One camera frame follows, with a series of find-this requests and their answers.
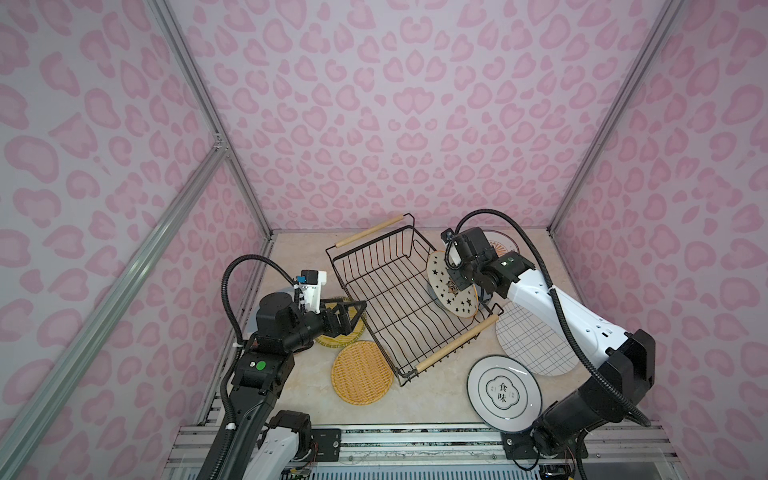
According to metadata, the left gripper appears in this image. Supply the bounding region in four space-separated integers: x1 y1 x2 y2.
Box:
283 295 365 355

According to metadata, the yellow-green woven plate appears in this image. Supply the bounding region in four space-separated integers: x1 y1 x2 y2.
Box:
315 298 367 349

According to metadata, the white star cartoon plate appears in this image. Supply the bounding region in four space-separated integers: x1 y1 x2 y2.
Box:
426 251 479 319

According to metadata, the orange woven plate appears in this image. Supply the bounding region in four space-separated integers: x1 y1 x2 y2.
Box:
331 341 394 406

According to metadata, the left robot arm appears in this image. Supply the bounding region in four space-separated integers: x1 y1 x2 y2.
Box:
197 292 367 479

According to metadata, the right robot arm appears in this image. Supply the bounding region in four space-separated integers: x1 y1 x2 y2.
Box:
441 227 656 457

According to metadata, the white plate orange sunburst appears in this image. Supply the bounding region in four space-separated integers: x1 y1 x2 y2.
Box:
484 230 520 257

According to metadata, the white grid pattern plate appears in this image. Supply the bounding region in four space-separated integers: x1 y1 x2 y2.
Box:
495 303 579 377

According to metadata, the pastel abstract pattern plate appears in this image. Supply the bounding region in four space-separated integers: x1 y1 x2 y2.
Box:
244 287 294 337

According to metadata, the white plate black rim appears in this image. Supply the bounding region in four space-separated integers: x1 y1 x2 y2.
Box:
466 355 543 433

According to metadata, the black wire dish rack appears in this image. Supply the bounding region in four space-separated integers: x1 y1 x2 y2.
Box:
326 213 503 386

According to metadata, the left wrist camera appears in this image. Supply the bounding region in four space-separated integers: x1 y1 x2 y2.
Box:
294 270 327 314

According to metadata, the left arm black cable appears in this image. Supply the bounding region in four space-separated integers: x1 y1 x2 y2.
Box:
220 254 296 349

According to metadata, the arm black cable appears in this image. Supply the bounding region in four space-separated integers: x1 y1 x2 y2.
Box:
220 254 296 349
454 208 652 428

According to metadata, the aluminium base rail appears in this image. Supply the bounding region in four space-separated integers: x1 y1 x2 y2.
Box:
161 419 688 480

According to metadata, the aluminium frame strut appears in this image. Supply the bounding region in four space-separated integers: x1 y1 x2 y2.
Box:
1 144 228 479

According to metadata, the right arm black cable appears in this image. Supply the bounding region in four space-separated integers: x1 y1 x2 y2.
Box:
454 208 652 428

